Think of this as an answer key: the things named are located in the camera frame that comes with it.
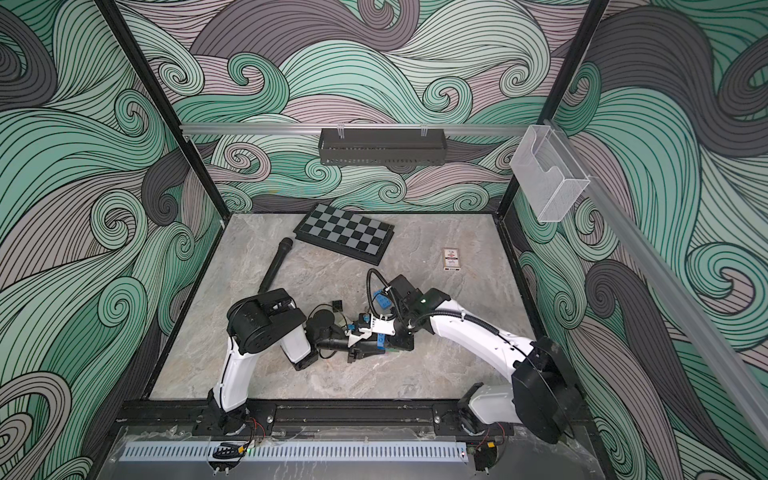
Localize light blue long lego brick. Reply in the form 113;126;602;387
373;290;391;310

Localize clear plastic wall bin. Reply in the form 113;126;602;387
510;124;590;223

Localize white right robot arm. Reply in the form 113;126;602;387
370;287;583;444

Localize playing card box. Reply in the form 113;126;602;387
443;248;461;271

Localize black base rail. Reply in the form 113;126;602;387
113;398;595;438

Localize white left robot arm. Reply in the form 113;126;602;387
208;289;386;435

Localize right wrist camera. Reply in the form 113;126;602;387
389;274;423;321

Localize black microphone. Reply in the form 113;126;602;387
258;237;293;294

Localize black green chessboard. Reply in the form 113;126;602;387
294;204;394;266

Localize white slotted cable duct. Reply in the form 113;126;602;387
119;441;469;463

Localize black wall tray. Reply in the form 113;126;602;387
318;127;448;167

